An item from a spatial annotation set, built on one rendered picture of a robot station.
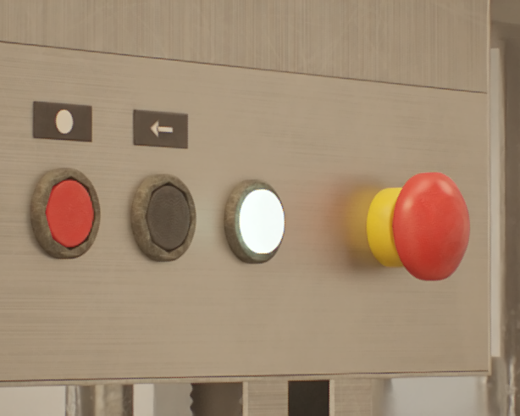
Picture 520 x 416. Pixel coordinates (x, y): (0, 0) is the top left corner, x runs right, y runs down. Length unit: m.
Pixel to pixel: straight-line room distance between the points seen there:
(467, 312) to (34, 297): 0.24
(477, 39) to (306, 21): 0.11
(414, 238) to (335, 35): 0.08
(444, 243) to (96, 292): 0.16
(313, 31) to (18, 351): 0.19
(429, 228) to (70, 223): 0.17
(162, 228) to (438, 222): 0.13
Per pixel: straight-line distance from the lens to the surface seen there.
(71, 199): 0.94
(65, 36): 0.95
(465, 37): 1.12
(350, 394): 1.30
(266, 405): 1.26
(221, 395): 1.13
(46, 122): 0.94
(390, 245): 1.06
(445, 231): 1.06
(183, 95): 0.99
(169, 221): 0.98
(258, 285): 1.02
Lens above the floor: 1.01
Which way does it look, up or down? 2 degrees up
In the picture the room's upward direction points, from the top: straight up
